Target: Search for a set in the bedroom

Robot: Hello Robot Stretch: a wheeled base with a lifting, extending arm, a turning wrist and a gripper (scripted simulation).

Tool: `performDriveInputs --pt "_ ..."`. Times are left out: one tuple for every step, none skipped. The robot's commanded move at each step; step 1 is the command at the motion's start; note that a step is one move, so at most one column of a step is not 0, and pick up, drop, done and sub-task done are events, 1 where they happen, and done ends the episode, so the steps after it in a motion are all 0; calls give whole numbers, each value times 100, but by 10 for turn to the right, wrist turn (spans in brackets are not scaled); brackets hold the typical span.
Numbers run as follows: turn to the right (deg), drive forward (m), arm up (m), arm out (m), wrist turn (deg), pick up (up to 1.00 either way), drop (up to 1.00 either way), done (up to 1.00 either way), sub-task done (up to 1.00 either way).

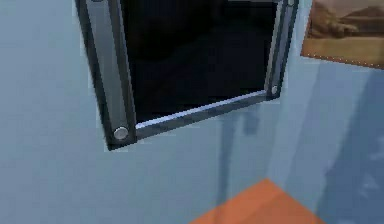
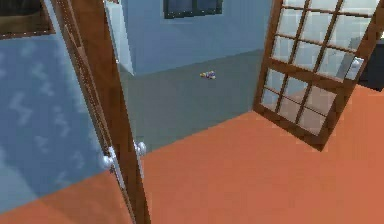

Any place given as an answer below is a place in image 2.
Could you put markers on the black cabinet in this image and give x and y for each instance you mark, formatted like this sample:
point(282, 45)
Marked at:
point(374, 66)

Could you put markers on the dark framed window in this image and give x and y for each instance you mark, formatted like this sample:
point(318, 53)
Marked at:
point(192, 7)

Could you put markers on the brown wooden room door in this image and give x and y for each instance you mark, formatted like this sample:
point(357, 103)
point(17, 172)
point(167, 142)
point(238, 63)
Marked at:
point(106, 100)

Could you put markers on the silver round door knob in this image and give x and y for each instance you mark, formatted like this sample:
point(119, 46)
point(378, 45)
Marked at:
point(108, 161)
point(140, 148)

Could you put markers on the brown framed wall picture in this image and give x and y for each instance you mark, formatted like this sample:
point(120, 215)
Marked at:
point(23, 16)

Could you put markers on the brown glass-paned room door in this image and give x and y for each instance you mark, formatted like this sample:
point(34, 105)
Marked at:
point(311, 66)

